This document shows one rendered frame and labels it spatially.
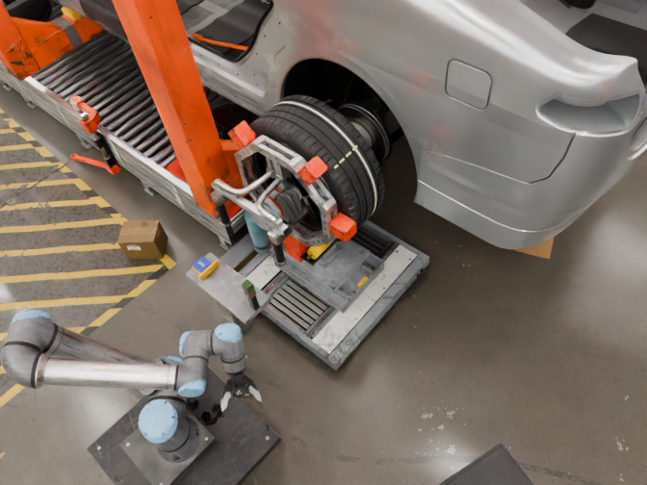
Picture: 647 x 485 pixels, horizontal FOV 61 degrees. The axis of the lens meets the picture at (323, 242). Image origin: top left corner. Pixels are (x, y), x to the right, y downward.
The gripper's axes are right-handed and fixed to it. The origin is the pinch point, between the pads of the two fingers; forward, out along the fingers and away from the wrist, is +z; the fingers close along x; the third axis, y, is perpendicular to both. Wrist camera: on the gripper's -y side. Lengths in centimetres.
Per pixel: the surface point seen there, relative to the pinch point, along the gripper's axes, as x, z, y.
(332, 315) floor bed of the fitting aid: 57, 13, -69
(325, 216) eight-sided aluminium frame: 47, -61, -27
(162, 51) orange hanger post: -4, -129, -47
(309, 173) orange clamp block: 41, -82, -21
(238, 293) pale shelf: 9, -18, -58
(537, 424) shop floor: 132, 49, 6
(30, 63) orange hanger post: -88, -119, -242
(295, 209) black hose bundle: 34, -68, -23
